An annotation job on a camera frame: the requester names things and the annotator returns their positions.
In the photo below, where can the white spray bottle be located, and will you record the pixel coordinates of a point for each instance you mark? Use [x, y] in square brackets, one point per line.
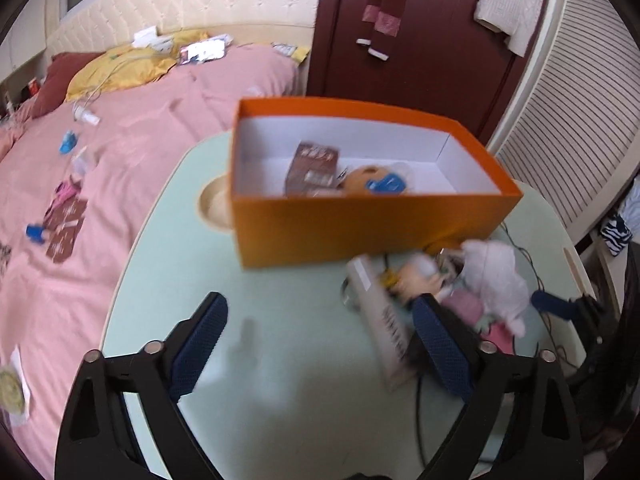
[86, 115]

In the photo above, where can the white knitted towel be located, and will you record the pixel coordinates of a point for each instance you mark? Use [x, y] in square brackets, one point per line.
[505, 5]

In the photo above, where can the orange round toy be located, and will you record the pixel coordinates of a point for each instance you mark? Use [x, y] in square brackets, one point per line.
[362, 180]

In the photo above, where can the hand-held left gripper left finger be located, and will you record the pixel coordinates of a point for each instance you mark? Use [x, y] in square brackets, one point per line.
[197, 345]

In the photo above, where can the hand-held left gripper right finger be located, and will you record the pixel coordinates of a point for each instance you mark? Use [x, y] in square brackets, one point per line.
[445, 345]

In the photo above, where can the yellow-green round packet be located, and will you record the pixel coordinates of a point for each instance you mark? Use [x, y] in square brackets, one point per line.
[12, 390]

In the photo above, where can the white tube bottle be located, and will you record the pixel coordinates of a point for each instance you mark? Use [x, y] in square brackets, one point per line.
[385, 320]

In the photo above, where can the white plush doll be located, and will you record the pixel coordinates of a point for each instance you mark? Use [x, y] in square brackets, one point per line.
[495, 280]

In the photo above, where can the cream tufted headboard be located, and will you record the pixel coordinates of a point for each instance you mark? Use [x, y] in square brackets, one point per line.
[225, 0]

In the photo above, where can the light green desktop table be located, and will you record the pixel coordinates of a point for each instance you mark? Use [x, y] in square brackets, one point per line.
[300, 385]

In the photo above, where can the blue small toy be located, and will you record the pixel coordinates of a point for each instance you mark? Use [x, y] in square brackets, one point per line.
[69, 142]

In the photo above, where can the white small device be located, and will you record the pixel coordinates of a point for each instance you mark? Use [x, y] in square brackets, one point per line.
[162, 44]

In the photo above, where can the red striped scarf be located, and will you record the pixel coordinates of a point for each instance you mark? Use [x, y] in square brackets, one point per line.
[385, 15]

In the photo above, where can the dark red pillow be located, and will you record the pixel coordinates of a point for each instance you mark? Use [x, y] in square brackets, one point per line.
[60, 80]

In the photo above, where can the orange cardboard box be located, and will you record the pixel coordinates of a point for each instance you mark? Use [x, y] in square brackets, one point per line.
[350, 230]

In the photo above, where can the pink flat card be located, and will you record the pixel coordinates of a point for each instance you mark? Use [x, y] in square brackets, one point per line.
[497, 339]

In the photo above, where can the black white striped cloth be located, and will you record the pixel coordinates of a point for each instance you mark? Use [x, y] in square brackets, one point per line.
[616, 235]

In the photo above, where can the pink hair accessory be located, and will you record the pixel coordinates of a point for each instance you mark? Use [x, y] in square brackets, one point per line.
[67, 192]

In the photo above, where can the brown snowflake card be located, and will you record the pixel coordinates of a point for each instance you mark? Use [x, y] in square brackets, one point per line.
[64, 242]
[67, 212]

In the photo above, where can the brown printed carton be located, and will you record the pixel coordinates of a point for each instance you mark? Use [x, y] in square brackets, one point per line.
[310, 167]

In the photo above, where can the white louvred panel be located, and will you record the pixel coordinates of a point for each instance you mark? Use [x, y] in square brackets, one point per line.
[575, 135]

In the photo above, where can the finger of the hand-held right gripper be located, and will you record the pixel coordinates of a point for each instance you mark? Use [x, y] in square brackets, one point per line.
[550, 304]

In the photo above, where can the yellow pillow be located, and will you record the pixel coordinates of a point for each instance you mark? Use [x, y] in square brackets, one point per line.
[130, 67]

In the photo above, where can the white patterned packet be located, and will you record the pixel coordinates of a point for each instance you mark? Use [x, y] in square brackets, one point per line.
[283, 49]

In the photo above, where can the smartphone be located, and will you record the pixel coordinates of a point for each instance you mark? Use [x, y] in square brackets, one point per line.
[202, 53]

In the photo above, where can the grey patterned packet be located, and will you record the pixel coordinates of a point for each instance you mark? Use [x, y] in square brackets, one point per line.
[5, 259]

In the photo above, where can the white charger block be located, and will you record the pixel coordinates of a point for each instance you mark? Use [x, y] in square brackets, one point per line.
[145, 36]

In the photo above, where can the blue nail polish bottle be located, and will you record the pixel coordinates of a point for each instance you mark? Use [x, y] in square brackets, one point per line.
[37, 234]

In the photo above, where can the dark red wooden door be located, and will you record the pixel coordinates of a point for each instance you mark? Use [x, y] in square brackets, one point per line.
[440, 75]

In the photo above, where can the pink bedsheet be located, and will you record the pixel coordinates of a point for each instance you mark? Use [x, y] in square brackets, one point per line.
[150, 125]

